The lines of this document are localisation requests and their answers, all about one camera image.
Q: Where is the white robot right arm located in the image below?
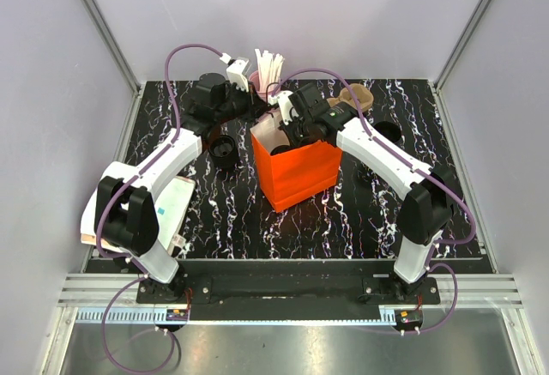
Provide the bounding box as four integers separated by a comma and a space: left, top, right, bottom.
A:
268, 83, 454, 304

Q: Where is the orange paper bag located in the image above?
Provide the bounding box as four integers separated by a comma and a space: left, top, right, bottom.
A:
250, 110, 342, 212

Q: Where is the pink straw holder cup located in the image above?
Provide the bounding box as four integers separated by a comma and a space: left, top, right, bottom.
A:
248, 70, 278, 100

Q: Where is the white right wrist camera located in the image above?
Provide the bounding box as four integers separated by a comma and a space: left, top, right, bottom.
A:
268, 90, 299, 125

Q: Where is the white napkin stack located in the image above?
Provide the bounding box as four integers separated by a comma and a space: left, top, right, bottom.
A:
80, 176, 196, 256

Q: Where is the brown cardboard cup carrier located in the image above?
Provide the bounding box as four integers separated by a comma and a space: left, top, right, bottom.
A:
327, 83, 374, 112

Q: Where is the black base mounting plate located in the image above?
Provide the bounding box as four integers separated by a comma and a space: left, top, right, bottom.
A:
136, 259, 441, 311

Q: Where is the grey slotted cable duct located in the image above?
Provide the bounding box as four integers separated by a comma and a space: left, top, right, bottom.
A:
75, 305, 425, 325

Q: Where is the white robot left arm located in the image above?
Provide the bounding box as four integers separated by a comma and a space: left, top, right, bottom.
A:
91, 74, 268, 303

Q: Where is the black coffee cup lid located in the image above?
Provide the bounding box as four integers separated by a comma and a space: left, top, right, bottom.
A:
270, 145, 293, 156

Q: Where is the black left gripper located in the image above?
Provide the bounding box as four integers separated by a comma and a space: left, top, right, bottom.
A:
215, 80, 271, 124

